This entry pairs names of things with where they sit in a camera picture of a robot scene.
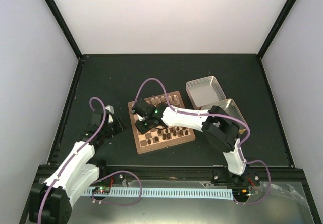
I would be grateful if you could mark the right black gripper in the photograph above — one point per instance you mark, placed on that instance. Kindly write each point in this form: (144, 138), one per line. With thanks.
(143, 129)

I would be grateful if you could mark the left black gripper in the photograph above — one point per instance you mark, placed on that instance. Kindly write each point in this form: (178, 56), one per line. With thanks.
(120, 125)

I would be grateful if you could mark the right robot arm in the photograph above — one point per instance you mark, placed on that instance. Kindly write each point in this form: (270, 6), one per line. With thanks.
(220, 129)

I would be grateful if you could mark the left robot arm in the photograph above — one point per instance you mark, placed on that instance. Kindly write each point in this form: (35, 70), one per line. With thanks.
(52, 201)

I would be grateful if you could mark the wooden chess board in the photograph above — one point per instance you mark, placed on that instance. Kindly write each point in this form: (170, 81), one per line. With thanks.
(154, 147)

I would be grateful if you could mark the row of white chess pieces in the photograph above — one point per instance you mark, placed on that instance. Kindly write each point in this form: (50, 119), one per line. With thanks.
(173, 100)

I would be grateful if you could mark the small circuit board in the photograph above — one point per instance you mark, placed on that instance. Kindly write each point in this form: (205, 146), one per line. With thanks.
(101, 190)

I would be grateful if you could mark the pink rimmed metal tin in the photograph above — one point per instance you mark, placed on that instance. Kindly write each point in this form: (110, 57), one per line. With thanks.
(204, 91)

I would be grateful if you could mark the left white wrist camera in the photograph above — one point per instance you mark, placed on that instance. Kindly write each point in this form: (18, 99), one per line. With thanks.
(109, 114)

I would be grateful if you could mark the black front rail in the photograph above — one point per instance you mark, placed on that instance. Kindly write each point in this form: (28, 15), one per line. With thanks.
(217, 175)

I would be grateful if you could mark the light blue slotted cable duct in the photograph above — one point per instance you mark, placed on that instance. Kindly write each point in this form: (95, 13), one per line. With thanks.
(200, 193)

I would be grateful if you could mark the left black frame post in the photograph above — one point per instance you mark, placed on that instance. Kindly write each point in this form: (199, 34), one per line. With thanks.
(64, 28)

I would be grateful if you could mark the black frame post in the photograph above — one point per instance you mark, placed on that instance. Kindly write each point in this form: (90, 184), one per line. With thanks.
(287, 7)
(64, 28)

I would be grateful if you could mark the right black frame post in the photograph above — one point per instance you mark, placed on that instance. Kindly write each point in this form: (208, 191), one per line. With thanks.
(287, 7)

